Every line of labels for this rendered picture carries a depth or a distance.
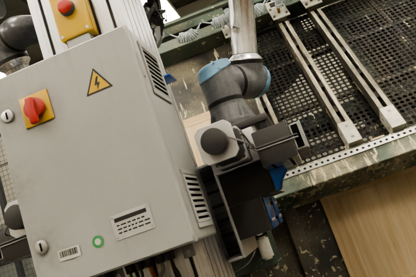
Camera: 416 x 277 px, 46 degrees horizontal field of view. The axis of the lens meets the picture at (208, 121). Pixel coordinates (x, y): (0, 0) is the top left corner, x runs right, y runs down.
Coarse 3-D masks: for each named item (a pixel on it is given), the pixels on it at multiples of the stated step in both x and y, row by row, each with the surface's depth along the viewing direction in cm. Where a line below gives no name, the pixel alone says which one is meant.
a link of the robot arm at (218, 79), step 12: (228, 60) 157; (204, 72) 153; (216, 72) 152; (228, 72) 153; (240, 72) 157; (204, 84) 153; (216, 84) 151; (228, 84) 151; (240, 84) 156; (204, 96) 155; (216, 96) 151
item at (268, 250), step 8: (264, 232) 191; (256, 240) 194; (264, 240) 191; (272, 240) 197; (256, 248) 193; (264, 248) 191; (272, 248) 196; (248, 256) 197; (256, 256) 196; (264, 256) 191; (272, 256) 196; (232, 264) 197; (240, 264) 197; (248, 264) 189; (256, 264) 196; (264, 264) 196; (272, 264) 195; (240, 272) 196; (248, 272) 196
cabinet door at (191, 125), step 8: (208, 112) 252; (184, 120) 254; (192, 120) 252; (200, 120) 250; (208, 120) 249; (192, 128) 248; (200, 128) 246; (192, 136) 244; (192, 144) 240; (200, 160) 231
